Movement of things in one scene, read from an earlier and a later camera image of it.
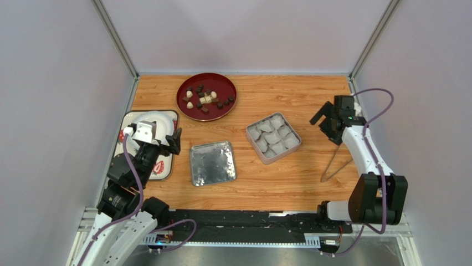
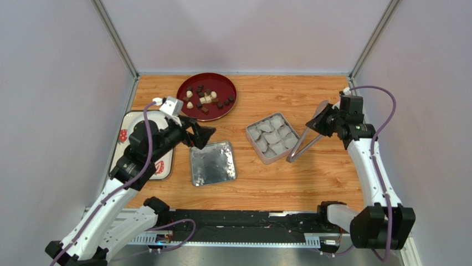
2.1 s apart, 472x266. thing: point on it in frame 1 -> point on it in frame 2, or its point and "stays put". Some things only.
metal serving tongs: [324, 178] -> [291, 158]
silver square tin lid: [212, 163] stays put
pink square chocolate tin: [272, 137] stays put
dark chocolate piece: [200, 88] stays put
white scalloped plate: [164, 125] stays put
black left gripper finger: [174, 141] -> [186, 121]
